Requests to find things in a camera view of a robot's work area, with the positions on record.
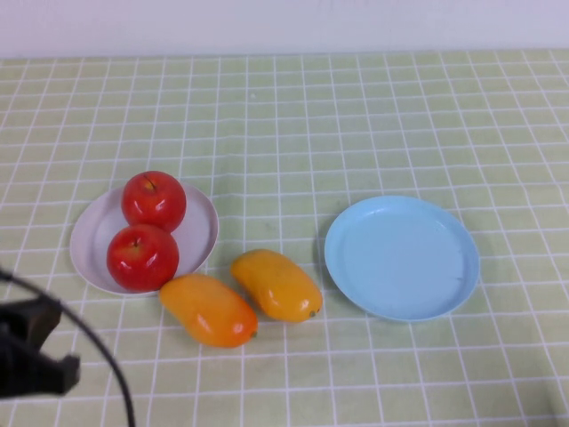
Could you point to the green checked tablecloth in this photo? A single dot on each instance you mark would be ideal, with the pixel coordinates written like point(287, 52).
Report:
point(400, 133)

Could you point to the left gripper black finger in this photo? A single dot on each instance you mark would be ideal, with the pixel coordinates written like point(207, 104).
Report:
point(70, 373)

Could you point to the orange mango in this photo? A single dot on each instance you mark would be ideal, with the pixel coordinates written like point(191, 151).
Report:
point(209, 311)

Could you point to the white round plate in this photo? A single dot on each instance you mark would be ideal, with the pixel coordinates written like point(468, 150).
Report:
point(200, 236)

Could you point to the yellow mango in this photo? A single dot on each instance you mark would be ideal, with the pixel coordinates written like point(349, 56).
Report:
point(275, 284)

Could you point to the red apple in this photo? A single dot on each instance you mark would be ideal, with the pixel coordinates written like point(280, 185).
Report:
point(153, 202)
point(142, 260)

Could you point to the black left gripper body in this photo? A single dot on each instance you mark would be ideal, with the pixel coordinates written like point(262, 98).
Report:
point(26, 371)

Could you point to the light blue round plate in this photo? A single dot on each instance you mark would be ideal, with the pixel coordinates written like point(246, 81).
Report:
point(400, 262)

